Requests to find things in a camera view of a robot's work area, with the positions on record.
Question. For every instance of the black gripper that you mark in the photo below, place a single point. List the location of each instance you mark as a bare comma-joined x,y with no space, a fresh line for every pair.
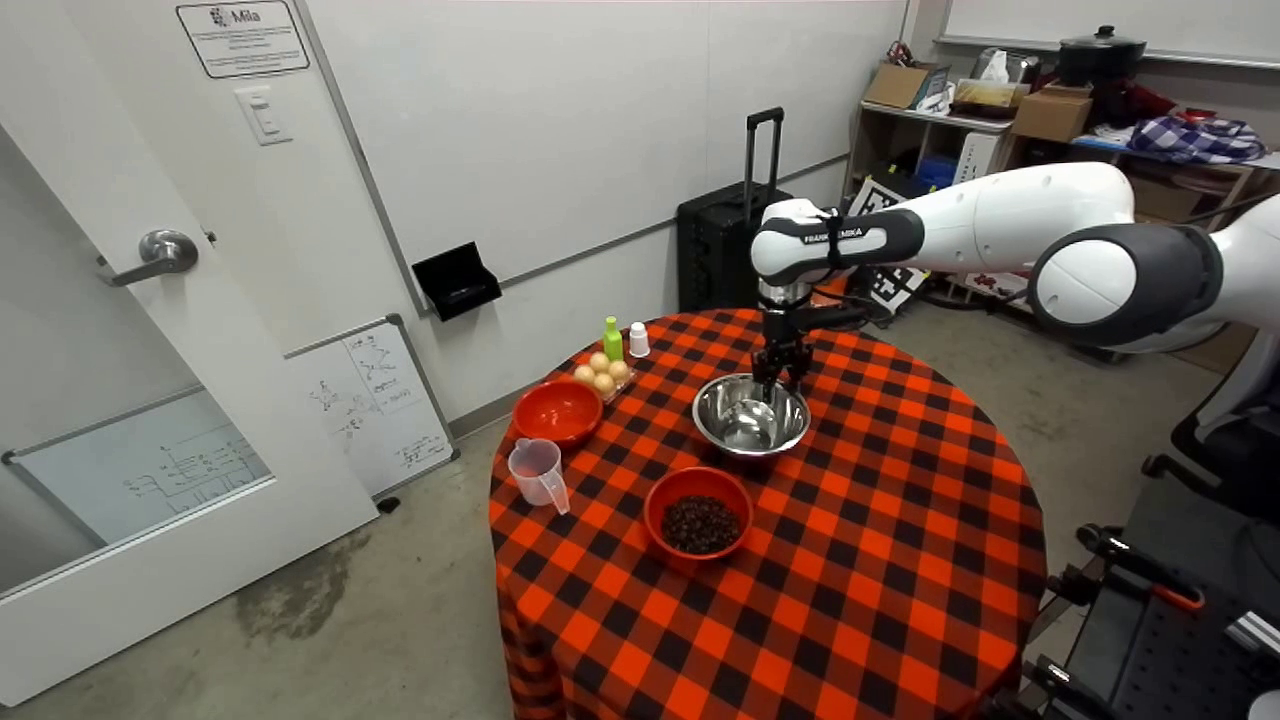
784,353

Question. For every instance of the silver metal bowl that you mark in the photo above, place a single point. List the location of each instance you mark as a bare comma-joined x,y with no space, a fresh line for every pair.
745,416

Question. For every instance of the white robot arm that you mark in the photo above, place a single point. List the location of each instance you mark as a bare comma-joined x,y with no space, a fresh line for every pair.
1096,273

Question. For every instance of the orange bowl near silver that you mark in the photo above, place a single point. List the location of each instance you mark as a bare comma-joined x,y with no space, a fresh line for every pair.
694,483

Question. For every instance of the orange bowl far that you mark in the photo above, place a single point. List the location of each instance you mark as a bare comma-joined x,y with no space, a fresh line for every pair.
556,408

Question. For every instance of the fiducial marker cube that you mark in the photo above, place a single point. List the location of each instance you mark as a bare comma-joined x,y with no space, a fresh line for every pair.
882,287

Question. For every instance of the white small bottle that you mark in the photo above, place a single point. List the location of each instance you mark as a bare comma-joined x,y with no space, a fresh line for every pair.
638,343

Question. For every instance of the black suitcase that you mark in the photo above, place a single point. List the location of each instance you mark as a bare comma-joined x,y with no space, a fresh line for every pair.
714,243

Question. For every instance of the orange black checkered tablecloth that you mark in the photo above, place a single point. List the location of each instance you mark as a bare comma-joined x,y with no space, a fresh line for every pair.
889,570

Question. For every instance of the green small bottle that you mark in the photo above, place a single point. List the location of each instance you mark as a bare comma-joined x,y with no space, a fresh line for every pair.
614,337

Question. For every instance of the egg carton with eggs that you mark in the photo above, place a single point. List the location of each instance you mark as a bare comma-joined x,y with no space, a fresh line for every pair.
606,377

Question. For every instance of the clear plastic measuring cup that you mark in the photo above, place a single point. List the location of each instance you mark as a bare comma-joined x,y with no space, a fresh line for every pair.
537,474

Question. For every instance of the wooden storage shelf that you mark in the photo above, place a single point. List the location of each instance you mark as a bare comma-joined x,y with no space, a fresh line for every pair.
921,131

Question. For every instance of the orange black clamp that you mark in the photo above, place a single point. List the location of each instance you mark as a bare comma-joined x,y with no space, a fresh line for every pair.
1160,581

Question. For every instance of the small whiteboard on floor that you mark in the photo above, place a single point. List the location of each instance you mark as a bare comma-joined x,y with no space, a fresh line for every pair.
375,403

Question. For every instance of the black office chair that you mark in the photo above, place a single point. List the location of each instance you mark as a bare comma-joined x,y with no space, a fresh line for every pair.
1230,442

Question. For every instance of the paper sign on door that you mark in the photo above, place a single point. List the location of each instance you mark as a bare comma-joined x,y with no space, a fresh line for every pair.
247,39

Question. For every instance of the white door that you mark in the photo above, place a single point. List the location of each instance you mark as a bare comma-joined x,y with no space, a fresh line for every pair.
154,430

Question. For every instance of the black wall file holder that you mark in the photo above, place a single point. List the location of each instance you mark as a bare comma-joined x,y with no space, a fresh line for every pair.
457,281

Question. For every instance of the silver door handle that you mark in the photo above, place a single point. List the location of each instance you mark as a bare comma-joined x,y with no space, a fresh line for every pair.
160,255

